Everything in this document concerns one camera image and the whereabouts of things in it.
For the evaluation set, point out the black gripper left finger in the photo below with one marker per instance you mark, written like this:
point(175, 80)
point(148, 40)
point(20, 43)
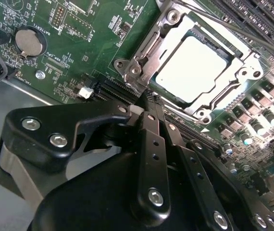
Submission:
point(38, 137)

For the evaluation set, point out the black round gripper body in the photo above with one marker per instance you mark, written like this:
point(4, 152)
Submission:
point(91, 202)

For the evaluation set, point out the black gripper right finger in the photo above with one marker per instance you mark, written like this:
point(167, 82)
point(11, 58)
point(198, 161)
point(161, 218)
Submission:
point(211, 183)

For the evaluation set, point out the silver topped CPU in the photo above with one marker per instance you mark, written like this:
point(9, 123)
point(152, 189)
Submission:
point(192, 67)

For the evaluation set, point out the metal socket cover frame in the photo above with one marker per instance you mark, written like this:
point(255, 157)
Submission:
point(236, 68)

